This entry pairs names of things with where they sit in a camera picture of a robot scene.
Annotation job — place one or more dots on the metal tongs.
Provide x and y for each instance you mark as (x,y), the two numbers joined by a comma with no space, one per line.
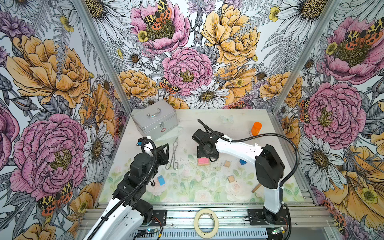
(172,162)

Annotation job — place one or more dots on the light blue triangular block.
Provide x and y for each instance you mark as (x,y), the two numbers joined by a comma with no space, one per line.
(161,180)

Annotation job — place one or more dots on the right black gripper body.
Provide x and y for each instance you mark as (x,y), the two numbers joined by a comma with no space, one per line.
(203,151)

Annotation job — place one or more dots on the thin wood stick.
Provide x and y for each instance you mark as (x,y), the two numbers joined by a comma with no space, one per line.
(256,188)

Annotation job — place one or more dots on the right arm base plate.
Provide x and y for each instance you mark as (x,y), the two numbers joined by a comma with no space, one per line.
(255,216)

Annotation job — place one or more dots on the right green circuit board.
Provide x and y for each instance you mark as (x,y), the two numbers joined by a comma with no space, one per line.
(280,230)

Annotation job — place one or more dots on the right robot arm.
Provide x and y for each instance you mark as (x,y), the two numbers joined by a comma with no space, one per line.
(268,166)

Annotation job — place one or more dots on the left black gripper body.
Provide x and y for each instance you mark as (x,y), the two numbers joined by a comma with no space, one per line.
(161,159)

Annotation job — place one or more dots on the blue cube block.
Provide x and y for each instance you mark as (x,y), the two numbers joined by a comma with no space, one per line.
(242,162)

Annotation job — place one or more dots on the masking tape roll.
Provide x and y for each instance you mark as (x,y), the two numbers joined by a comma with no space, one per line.
(206,223)

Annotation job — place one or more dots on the orange plastic bottle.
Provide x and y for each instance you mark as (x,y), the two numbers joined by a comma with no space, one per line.
(256,128)

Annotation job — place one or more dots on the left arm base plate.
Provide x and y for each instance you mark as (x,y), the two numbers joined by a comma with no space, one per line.
(159,218)

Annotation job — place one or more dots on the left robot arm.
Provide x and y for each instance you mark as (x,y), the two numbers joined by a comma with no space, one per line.
(126,211)

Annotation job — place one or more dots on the pink block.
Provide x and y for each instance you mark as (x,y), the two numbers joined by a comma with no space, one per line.
(204,160)

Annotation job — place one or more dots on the silver metal case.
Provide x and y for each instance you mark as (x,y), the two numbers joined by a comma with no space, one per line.
(155,120)

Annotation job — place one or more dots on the green circuit board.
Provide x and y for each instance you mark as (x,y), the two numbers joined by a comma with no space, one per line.
(149,233)
(280,230)

